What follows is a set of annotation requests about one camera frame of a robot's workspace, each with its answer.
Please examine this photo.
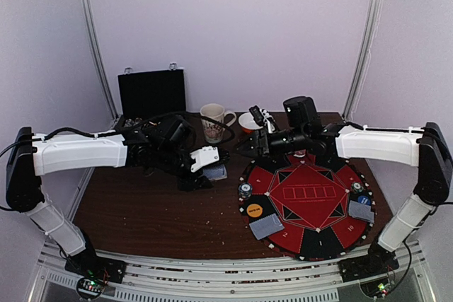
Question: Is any green white chip stack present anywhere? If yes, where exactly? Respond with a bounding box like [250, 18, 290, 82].
[238, 182, 253, 199]
[350, 182, 364, 193]

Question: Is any blue playing card deck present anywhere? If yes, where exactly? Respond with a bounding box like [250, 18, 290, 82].
[203, 164, 228, 181]

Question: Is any dealt blue cards pile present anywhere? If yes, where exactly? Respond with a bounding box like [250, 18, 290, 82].
[348, 201, 374, 223]
[249, 214, 285, 240]

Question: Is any blue small blind button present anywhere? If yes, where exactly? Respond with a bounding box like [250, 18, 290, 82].
[357, 195, 372, 206]

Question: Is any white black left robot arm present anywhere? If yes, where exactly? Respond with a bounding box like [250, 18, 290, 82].
[1, 112, 229, 277]

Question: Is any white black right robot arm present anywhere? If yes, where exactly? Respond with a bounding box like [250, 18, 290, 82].
[235, 96, 452, 275]

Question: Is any clear red dealer button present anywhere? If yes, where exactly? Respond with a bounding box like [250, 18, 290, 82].
[293, 150, 306, 158]

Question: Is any orange white small bowl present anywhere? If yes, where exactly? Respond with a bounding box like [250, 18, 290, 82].
[238, 112, 262, 134]

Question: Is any tall ceramic seashell mug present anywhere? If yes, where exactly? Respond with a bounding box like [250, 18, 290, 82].
[200, 103, 237, 144]

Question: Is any round red black poker mat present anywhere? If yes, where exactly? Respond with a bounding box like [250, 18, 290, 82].
[239, 154, 375, 261]

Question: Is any black poker chip case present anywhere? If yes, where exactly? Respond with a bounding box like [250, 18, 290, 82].
[117, 69, 187, 127]

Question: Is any orange big blind button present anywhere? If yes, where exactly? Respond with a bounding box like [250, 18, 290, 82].
[246, 203, 263, 219]

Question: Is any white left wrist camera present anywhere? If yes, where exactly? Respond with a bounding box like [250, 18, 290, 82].
[190, 146, 220, 173]

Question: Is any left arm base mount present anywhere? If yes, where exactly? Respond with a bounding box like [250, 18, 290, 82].
[64, 257, 127, 301]

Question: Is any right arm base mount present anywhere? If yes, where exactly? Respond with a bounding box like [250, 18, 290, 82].
[338, 256, 399, 299]

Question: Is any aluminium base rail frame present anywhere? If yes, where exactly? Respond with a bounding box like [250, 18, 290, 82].
[28, 241, 436, 302]

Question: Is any right aluminium frame post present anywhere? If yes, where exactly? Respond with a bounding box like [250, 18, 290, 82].
[342, 0, 383, 120]

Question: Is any aluminium frame post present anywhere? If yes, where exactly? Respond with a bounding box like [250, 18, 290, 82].
[342, 0, 383, 120]
[81, 0, 119, 121]

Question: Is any left aluminium frame post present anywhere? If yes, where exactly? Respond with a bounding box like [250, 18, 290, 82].
[81, 0, 119, 121]

